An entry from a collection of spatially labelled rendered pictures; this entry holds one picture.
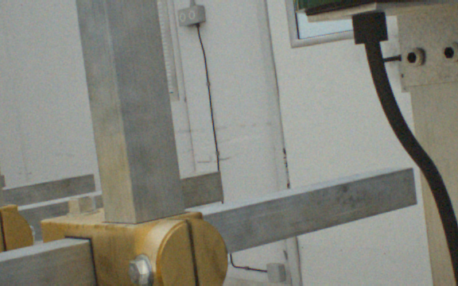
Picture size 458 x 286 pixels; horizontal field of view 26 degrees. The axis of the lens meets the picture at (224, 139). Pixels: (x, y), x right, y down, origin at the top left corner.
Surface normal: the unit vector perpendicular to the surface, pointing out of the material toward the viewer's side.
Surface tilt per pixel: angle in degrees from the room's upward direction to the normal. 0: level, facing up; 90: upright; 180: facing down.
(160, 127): 90
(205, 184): 90
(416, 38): 90
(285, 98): 90
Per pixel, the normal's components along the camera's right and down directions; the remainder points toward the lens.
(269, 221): 0.61, -0.04
